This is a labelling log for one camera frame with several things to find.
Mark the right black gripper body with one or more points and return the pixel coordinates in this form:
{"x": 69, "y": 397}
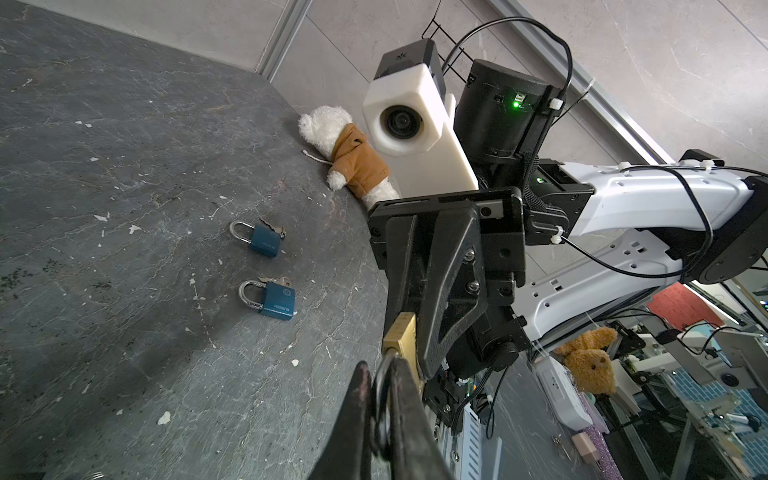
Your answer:
{"x": 502, "y": 228}

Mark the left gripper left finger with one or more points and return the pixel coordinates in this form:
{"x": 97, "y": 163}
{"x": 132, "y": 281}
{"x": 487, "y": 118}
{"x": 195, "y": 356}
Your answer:
{"x": 348, "y": 452}

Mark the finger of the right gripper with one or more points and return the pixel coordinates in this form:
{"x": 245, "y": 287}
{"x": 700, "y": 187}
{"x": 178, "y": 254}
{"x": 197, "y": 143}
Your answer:
{"x": 454, "y": 294}
{"x": 402, "y": 269}

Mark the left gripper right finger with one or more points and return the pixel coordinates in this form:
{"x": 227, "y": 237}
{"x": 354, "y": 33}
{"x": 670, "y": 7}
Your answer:
{"x": 413, "y": 453}

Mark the brass yellow padlock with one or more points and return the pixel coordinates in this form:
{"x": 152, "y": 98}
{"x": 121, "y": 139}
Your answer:
{"x": 398, "y": 342}

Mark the blue padlock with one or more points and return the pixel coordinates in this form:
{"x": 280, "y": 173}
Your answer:
{"x": 274, "y": 298}
{"x": 263, "y": 238}

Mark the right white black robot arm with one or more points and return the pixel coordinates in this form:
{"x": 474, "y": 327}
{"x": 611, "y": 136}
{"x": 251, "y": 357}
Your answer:
{"x": 593, "y": 234}

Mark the white teddy bear brown hoodie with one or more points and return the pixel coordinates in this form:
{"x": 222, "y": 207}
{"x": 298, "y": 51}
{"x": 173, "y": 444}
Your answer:
{"x": 354, "y": 163}

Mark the brown teddy bear background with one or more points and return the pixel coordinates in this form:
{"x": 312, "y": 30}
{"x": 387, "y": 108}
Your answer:
{"x": 588, "y": 361}

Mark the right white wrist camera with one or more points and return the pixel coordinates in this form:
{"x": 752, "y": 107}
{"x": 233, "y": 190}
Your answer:
{"x": 410, "y": 120}

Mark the black wire hook rack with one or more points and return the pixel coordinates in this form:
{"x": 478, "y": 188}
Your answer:
{"x": 445, "y": 27}

